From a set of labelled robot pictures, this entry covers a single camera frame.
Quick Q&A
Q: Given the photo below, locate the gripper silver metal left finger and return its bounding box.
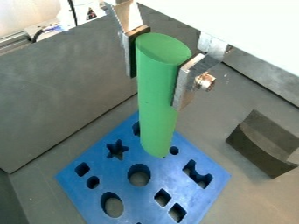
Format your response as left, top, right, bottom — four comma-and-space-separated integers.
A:
107, 0, 151, 78

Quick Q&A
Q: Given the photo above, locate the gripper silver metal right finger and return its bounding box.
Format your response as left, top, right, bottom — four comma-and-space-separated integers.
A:
172, 32, 229, 111

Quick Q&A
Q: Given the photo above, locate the green oval cylinder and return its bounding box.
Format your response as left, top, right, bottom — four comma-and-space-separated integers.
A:
135, 32, 192, 158

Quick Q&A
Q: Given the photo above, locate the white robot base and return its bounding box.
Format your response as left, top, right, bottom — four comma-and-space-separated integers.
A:
24, 0, 107, 43

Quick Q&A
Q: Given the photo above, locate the grey panel right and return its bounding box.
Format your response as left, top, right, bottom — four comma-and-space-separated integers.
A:
136, 0, 299, 107

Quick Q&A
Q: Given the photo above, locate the dark grey curved block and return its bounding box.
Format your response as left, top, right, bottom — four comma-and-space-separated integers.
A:
225, 109, 299, 179

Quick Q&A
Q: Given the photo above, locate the blue shape sorter board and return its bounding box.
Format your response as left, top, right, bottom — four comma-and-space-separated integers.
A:
56, 115, 229, 224

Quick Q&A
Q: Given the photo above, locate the black cable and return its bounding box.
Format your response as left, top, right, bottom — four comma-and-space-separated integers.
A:
32, 26, 58, 44

